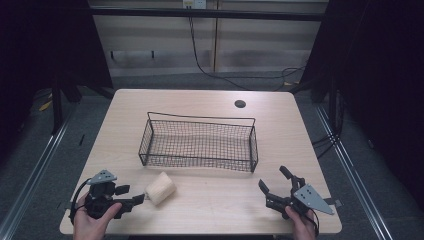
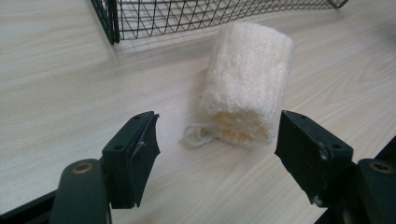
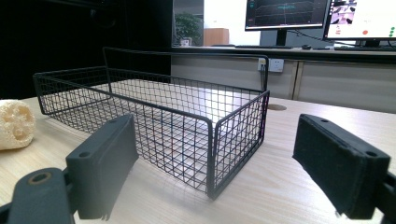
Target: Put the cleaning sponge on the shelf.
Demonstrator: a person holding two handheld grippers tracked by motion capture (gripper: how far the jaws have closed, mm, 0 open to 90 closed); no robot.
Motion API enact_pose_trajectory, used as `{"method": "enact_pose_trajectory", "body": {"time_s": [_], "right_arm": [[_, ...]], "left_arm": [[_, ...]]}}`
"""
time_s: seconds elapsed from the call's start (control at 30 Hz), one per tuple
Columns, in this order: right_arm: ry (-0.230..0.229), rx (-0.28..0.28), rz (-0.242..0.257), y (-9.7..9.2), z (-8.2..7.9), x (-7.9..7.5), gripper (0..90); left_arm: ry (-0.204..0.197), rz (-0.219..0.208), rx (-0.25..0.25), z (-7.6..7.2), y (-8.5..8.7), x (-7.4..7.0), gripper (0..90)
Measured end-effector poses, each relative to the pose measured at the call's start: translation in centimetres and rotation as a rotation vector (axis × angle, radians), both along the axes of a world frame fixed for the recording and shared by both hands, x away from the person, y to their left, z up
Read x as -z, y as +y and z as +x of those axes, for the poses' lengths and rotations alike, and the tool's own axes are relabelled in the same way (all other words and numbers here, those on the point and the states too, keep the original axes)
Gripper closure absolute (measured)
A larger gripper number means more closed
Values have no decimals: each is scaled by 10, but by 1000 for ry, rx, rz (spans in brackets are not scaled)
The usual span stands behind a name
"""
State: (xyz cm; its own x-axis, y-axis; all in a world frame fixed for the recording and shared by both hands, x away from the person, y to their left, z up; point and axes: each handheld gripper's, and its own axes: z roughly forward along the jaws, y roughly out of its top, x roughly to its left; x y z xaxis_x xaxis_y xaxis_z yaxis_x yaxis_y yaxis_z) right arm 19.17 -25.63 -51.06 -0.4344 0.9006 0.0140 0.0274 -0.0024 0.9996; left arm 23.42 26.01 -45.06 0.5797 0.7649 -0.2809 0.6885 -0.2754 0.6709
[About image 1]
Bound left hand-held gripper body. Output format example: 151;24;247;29
84;169;134;220

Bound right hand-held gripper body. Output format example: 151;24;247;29
265;175;335;221

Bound beige cylindrical block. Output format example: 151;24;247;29
144;171;177;206

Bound black wire mesh basket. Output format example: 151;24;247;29
137;111;260;174

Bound person's right hand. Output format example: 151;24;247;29
284;205;318;240

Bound person's left hand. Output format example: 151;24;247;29
72;192;123;240

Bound black metal stand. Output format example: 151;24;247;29
50;77;83;136

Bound yellow floor tape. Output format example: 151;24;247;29
37;99;54;113

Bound black curtain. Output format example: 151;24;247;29
289;0;424;214
0;0;115;164

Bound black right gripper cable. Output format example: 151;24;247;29
307;207;321;237

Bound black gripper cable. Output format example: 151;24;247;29
307;207;321;237
68;177;92;225

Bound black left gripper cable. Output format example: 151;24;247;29
68;177;92;225

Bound metal floor rail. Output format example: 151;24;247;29
0;105;77;240
314;103;395;240

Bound black floor cables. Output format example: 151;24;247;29
311;89;346;160

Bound black wall cable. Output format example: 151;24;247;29
187;15;307;92

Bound black horizontal frame bar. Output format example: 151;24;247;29
89;7;330;22

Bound white wall outlet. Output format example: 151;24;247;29
182;0;208;10

